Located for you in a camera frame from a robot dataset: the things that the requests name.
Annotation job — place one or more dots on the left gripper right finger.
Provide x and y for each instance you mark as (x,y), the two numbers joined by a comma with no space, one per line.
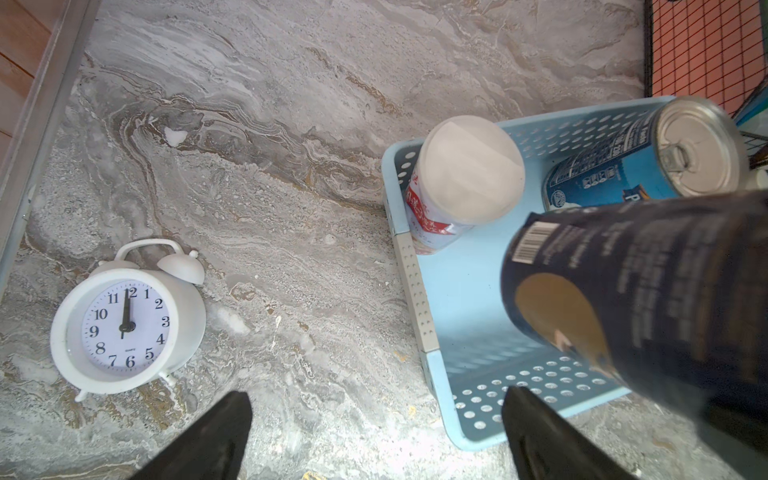
(546,446)

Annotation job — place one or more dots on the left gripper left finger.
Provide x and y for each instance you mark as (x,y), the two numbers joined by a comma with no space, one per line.
(211,448)

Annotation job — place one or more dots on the light blue plastic basket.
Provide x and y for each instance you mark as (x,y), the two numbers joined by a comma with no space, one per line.
(471,352)

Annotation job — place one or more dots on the blue can silver lid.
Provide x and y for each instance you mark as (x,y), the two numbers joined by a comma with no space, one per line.
(688,147)
(666,297)

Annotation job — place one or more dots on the white lid red can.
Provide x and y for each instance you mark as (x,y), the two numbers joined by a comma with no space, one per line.
(469,173)

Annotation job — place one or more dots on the white alarm clock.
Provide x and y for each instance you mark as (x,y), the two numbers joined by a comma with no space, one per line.
(136,319)

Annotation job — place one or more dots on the black wire desk organizer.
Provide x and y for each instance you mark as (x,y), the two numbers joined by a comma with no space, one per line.
(715,50)

